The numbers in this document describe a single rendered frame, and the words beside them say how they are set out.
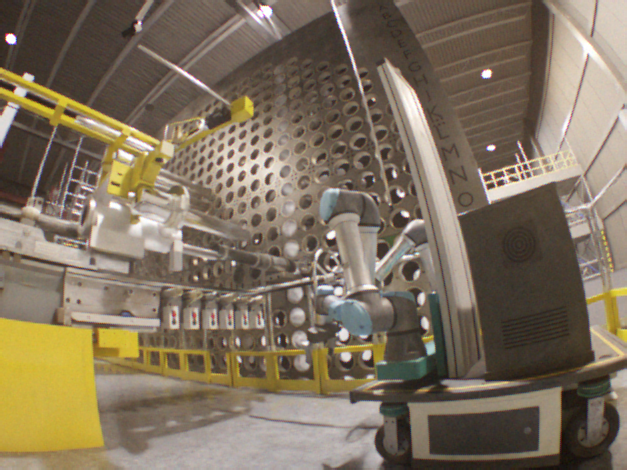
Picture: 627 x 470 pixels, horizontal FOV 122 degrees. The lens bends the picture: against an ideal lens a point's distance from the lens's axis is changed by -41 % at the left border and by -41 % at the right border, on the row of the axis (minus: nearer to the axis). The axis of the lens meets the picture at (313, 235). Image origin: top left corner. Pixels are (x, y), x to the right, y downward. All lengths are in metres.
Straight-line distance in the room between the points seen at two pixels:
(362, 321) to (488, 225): 0.48
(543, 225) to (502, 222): 0.13
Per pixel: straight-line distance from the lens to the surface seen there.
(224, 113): 2.04
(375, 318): 0.90
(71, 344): 1.53
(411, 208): 3.20
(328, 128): 4.14
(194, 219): 2.21
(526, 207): 0.93
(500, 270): 0.91
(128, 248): 2.05
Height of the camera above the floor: 0.56
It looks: 18 degrees up
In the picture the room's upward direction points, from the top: 6 degrees counter-clockwise
